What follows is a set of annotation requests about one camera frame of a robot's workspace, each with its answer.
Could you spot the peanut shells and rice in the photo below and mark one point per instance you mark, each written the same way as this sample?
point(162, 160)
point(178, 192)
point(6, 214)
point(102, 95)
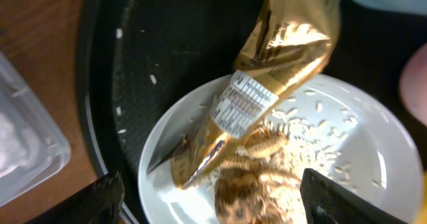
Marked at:
point(260, 182)

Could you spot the gold snack wrapper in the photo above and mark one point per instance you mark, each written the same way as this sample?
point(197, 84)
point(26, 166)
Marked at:
point(292, 41)

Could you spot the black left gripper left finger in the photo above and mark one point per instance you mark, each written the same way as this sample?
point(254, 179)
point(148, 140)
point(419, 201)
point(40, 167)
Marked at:
point(99, 202)

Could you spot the grey plate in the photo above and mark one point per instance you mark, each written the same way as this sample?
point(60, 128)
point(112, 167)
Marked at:
point(388, 164)

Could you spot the pink plastic cup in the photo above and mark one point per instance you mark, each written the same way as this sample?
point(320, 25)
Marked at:
point(412, 85)

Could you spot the clear plastic waste bin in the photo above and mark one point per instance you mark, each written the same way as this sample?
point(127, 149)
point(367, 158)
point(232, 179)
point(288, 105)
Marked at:
point(33, 148)

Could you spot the yellow plastic bowl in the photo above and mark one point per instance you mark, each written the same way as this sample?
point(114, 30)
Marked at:
point(422, 214)

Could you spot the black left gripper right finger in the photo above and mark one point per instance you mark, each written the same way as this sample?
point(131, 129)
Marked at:
point(325, 201)

